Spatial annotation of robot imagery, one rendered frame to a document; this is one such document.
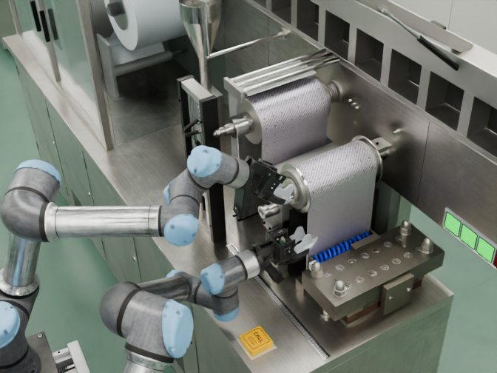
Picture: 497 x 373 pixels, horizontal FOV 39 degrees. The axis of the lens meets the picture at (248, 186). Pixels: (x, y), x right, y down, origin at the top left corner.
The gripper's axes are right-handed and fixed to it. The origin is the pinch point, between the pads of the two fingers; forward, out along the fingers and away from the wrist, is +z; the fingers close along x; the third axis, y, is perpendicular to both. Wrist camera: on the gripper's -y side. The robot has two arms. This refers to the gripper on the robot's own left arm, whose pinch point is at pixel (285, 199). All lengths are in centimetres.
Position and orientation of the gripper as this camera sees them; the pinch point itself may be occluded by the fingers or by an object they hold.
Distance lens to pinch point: 193.5
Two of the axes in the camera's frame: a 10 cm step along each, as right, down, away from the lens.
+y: 5.3, -8.2, -2.2
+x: -5.2, -5.2, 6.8
